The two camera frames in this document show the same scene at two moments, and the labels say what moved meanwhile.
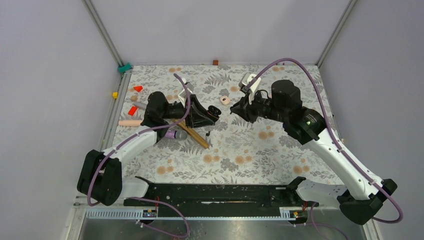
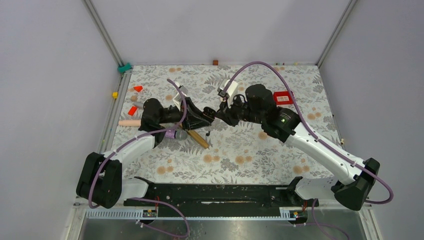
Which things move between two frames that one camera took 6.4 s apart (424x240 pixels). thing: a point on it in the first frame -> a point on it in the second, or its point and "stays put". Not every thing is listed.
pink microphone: (129, 122) stays put
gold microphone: (190, 132) stays put
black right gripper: (244, 108) -> (226, 114)
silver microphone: (140, 105) stays put
